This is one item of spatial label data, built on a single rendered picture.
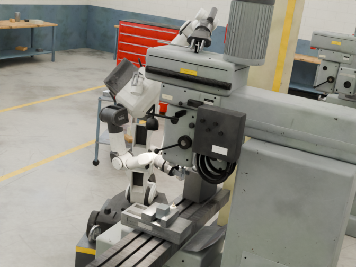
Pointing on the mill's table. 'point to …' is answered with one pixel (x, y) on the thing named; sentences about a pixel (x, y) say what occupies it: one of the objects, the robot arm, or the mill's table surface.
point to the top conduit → (188, 77)
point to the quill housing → (187, 156)
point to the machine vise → (158, 224)
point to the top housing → (196, 68)
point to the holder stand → (197, 186)
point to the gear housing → (166, 96)
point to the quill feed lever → (184, 143)
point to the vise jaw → (150, 213)
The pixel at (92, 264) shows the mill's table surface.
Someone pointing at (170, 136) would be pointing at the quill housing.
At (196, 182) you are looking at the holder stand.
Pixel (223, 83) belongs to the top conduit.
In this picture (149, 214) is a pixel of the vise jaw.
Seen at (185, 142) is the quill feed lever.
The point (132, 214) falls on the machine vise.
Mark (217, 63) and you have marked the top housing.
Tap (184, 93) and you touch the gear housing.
